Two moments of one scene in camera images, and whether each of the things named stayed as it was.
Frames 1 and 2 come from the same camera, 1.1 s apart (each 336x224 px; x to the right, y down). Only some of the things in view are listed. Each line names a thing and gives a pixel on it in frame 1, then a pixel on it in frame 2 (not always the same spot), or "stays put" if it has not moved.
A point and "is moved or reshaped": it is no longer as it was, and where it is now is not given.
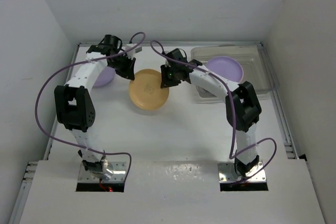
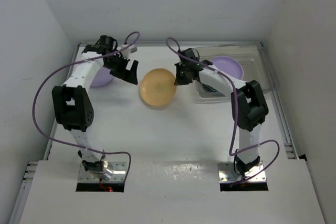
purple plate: (105, 77) stays put
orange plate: (145, 92) is moved or reshaped
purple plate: (226, 66) stays put
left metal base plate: (119, 170) stays put
